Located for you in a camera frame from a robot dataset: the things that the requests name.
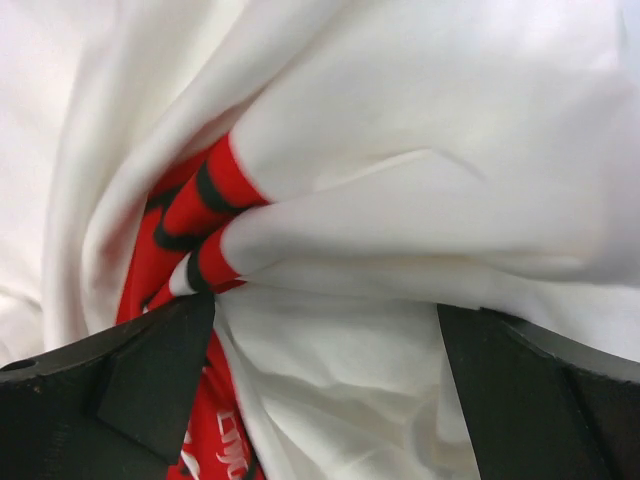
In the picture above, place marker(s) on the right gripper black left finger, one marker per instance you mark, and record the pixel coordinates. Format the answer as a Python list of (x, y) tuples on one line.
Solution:
[(114, 405)]

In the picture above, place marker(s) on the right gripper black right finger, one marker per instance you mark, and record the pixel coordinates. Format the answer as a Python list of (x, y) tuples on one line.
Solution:
[(539, 405)]

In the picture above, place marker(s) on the white t-shirt with red print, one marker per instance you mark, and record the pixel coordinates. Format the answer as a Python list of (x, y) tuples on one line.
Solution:
[(331, 172)]

